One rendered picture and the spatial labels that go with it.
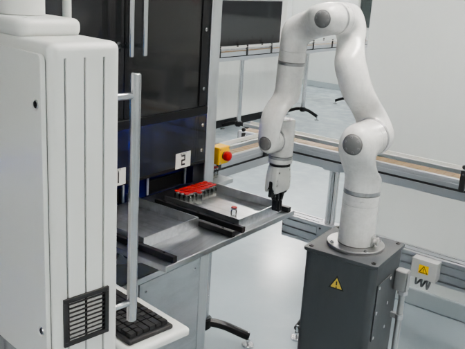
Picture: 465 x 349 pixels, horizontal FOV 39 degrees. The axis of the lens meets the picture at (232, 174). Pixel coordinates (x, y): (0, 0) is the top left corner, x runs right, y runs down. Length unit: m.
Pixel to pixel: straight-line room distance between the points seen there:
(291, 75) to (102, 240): 0.99
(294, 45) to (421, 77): 1.50
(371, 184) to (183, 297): 1.00
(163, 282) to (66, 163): 1.30
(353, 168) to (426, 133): 1.55
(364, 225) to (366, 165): 0.21
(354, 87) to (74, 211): 1.03
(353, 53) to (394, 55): 1.54
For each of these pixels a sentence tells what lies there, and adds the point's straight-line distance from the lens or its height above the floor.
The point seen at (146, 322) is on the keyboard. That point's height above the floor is 0.83.
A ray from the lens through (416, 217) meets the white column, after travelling 3.73.
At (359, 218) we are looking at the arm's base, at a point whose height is 0.97.
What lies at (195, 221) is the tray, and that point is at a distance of 2.22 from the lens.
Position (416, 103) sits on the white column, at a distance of 3.61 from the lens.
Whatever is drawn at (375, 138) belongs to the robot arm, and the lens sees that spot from 2.06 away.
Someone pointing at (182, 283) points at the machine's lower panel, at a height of 0.50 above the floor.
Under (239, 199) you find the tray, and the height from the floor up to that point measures 0.88.
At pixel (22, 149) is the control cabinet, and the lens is 1.44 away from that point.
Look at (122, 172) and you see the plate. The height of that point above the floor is 1.03.
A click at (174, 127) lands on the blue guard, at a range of 2.43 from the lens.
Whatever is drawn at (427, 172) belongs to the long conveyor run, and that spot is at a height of 0.93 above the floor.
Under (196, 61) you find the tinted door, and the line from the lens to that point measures 2.49.
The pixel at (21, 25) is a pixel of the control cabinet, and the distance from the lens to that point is 1.43.
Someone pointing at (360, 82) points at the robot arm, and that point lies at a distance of 2.10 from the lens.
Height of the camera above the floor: 1.69
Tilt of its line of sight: 17 degrees down
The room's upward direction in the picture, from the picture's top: 4 degrees clockwise
